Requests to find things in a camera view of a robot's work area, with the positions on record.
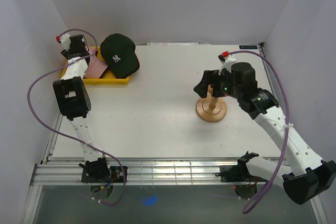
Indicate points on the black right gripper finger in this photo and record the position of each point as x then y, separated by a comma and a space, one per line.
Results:
209, 77
201, 89

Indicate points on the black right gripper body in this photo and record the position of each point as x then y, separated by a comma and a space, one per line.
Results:
223, 86

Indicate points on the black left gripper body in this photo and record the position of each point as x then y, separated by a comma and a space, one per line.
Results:
66, 53

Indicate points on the pink baseball cap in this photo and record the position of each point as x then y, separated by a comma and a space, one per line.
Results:
96, 67

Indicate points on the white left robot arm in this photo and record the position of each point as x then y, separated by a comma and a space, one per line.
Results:
74, 103

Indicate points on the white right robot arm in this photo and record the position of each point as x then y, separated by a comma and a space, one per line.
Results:
307, 174

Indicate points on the wooden hat stand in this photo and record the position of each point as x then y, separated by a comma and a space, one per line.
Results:
211, 109

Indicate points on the dark green NY cap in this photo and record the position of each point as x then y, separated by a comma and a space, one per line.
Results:
118, 51

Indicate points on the black blue logo sticker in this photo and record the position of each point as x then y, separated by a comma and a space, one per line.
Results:
248, 47

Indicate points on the yellow plastic tray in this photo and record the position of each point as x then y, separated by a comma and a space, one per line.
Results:
110, 81

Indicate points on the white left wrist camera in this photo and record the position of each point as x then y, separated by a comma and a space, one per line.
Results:
64, 40

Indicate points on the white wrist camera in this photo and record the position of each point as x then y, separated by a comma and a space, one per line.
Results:
64, 40
227, 61

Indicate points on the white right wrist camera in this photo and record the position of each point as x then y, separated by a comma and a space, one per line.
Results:
227, 61

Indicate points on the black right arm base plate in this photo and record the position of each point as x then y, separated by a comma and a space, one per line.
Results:
233, 174

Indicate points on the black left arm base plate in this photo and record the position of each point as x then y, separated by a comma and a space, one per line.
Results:
114, 174

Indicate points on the aluminium front rail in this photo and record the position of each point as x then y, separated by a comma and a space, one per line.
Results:
143, 172

